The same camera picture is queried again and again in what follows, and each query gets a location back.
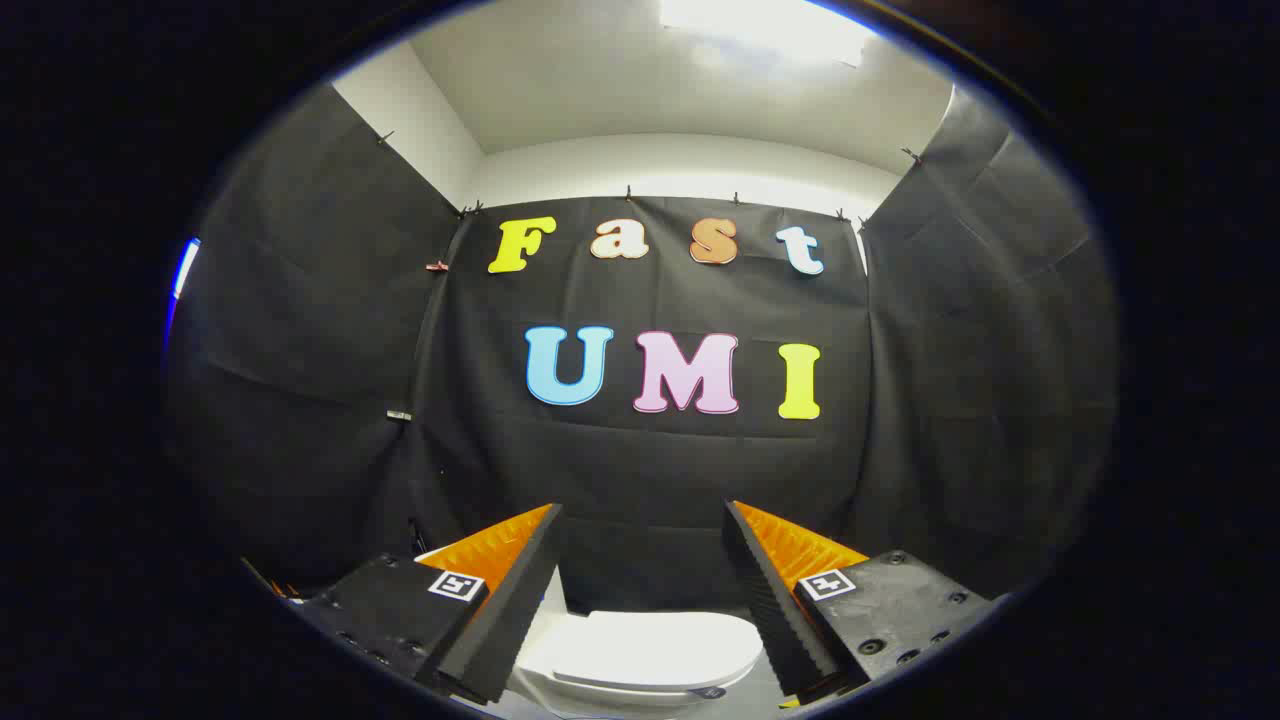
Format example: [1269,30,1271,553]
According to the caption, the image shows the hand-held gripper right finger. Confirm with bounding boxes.
[722,500,997,699]

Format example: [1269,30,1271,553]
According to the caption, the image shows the white toilet lid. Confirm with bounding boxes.
[553,610,766,694]

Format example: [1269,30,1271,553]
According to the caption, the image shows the black backdrop cloth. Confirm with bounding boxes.
[165,85,1121,621]

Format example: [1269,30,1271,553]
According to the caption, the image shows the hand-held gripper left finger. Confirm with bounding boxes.
[285,503,564,706]

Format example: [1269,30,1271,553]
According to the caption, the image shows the white toilet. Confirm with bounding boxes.
[415,545,766,713]

